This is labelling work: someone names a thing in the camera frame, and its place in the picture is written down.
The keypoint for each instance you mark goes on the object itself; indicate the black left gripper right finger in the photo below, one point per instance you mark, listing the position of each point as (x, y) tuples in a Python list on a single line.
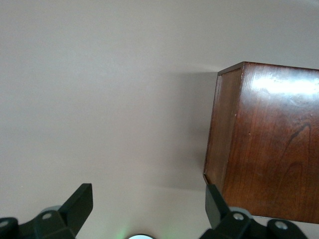
[(224, 224)]

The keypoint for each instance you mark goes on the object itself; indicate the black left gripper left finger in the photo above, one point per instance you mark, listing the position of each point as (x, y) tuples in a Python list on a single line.
[(62, 219)]

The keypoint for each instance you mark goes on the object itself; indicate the dark brown wooden cabinet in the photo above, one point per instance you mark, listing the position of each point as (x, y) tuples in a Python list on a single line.
[(274, 149)]

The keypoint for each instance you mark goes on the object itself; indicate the brown table cover sheet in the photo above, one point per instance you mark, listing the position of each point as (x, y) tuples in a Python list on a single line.
[(99, 99)]

